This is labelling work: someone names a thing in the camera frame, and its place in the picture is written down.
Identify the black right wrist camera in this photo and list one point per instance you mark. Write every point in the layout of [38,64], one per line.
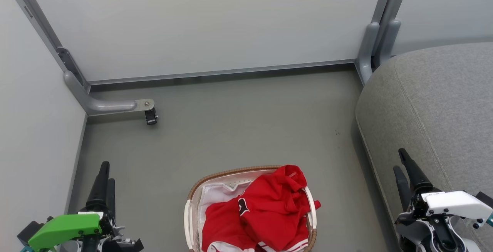
[486,198]

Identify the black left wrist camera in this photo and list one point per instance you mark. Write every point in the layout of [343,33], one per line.
[31,229]

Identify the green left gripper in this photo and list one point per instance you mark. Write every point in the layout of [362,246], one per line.
[65,227]

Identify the grey partition bottom rail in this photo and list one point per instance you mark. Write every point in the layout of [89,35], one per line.
[223,71]

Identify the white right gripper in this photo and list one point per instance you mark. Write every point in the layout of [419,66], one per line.
[450,202]

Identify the grey fabric sofa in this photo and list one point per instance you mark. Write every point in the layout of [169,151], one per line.
[435,109]

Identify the woven laundry basket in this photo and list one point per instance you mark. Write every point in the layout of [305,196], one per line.
[191,209]

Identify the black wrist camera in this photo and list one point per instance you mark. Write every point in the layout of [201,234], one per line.
[486,198]
[31,229]

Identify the black caster wheel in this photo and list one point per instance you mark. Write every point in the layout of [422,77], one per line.
[151,118]

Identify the white basket liner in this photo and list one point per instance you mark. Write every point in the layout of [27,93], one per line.
[215,195]

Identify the grey partition post with bracket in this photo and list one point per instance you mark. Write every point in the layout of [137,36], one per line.
[34,17]

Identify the grey partition foot with plate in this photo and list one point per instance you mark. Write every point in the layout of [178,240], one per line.
[104,105]

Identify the red sports garment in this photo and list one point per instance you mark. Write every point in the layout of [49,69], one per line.
[269,213]

